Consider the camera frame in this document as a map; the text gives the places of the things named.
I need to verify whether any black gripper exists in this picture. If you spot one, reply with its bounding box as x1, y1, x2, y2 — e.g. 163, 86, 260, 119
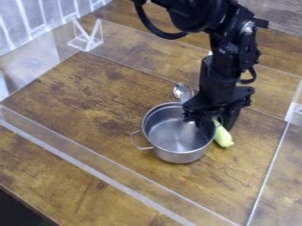
183, 56, 255, 141

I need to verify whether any black bar on table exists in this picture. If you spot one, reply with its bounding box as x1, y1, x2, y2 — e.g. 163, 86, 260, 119
255, 19, 268, 28

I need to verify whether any green spoon handle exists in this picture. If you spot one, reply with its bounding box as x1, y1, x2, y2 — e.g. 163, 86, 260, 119
214, 119, 234, 148

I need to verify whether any clear acrylic triangle stand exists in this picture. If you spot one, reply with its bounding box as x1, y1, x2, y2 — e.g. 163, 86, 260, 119
67, 19, 104, 52

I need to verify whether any clear acrylic front barrier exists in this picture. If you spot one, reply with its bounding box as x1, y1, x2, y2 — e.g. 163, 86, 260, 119
0, 105, 239, 226

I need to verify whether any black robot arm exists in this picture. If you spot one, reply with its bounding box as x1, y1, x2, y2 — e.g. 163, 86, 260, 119
151, 0, 268, 130

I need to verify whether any stainless steel pot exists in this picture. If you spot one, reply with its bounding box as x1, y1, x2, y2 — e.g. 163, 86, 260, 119
131, 102, 214, 164

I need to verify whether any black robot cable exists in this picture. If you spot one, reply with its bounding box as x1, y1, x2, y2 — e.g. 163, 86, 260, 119
131, 0, 190, 41

